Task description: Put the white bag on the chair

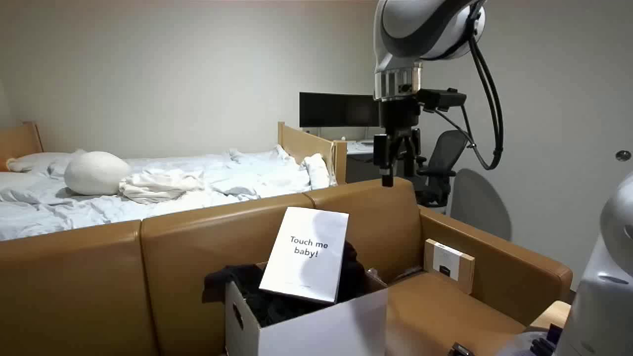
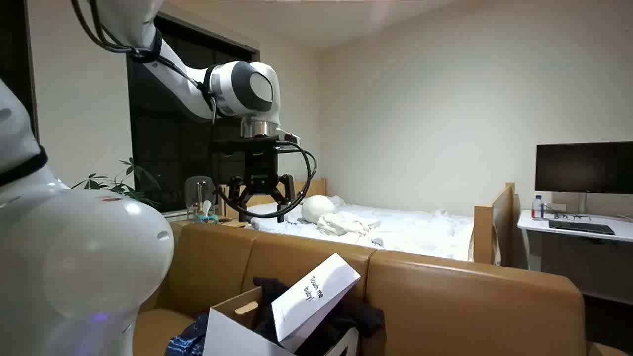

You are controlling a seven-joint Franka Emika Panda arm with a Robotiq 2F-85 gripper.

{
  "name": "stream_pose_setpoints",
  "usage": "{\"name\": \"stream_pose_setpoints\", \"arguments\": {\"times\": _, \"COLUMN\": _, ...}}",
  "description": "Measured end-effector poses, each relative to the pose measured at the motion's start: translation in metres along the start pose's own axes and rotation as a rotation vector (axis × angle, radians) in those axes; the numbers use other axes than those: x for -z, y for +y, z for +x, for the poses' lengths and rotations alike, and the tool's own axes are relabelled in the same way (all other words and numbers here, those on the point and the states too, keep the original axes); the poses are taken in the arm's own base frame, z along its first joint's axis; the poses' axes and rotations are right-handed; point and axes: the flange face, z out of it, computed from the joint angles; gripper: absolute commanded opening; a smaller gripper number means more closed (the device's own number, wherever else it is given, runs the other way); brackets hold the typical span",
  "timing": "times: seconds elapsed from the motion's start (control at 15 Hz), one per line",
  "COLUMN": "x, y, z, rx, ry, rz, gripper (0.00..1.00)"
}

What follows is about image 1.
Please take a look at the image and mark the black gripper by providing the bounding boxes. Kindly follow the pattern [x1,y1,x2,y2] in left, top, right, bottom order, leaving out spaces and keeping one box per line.
[372,97,423,188]

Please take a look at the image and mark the white paper booklet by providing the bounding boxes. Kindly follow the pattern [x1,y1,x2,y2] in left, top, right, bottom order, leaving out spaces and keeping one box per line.
[257,206,350,305]

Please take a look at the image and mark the black office chair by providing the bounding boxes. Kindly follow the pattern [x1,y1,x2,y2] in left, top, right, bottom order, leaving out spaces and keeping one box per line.
[411,129,471,210]

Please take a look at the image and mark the dark desk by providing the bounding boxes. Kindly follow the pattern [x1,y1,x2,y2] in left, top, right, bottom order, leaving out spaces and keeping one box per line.
[344,137,386,186]

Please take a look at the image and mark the black computer monitor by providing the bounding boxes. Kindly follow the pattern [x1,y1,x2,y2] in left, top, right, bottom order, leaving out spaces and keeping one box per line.
[298,91,384,131]

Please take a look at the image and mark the white cardboard box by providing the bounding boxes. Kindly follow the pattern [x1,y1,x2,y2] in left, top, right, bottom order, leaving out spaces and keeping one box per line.
[223,265,389,356]

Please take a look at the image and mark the black clothes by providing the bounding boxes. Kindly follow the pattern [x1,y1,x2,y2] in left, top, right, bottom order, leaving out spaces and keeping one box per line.
[202,241,372,328]

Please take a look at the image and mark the large cardboard box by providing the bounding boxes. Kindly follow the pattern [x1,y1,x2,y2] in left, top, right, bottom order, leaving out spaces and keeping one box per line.
[0,176,575,356]

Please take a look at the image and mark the crumpled white cloth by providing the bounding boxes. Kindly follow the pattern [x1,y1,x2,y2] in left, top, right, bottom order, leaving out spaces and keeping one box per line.
[116,166,207,206]

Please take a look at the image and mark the round white cushion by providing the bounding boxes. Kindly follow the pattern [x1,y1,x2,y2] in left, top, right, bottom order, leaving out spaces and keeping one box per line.
[63,150,132,198]

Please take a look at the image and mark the white pillow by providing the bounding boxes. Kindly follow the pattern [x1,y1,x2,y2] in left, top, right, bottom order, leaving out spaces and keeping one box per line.
[4,148,87,178]

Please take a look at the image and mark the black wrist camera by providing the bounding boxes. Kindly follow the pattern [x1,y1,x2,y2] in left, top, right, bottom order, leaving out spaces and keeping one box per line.
[415,87,469,113]

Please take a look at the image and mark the wooden bed frame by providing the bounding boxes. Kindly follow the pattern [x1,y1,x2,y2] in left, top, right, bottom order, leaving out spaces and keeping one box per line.
[0,121,350,188]

